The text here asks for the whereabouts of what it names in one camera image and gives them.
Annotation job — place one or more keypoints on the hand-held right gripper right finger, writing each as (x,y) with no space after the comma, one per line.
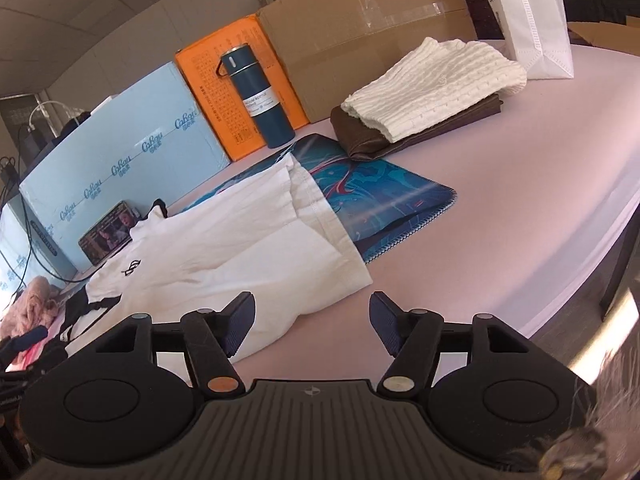
(382,320)

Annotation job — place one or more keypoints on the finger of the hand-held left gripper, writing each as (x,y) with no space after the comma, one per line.
(30,337)

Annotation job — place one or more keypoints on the white T-shirt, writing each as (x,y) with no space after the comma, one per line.
(225,250)

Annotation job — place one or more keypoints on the black power adapter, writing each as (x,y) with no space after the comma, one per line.
(31,146)
(7,170)

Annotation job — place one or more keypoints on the brown cardboard box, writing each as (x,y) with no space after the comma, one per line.
(340,35)

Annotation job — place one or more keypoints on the brown folded garment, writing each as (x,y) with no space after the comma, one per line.
(370,142)

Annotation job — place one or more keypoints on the large light blue cardboard box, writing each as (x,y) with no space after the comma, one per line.
(125,125)

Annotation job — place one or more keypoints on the white knitted folded sweater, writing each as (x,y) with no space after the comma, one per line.
(440,85)

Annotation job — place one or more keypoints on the orange cardboard box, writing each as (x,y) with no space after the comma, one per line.
(215,105)

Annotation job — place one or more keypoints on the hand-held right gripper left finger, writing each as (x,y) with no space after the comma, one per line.
(242,325)

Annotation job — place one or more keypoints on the blue printed mouse mat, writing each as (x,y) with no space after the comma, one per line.
(390,200)

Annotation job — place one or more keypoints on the small light blue cardboard box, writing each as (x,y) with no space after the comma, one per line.
(15,255)

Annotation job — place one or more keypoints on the flat brown cardboard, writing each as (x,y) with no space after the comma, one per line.
(600,32)

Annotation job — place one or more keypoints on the black smartphone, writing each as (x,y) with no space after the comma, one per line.
(107,234)

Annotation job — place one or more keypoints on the black table leg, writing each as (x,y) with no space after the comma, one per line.
(617,270)

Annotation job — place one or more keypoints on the white paper bag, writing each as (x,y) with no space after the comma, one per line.
(530,10)

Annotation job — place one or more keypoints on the dark blue thermos bottle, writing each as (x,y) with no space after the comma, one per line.
(260,105)

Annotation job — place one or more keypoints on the pink knitted sweater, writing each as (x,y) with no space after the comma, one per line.
(30,305)

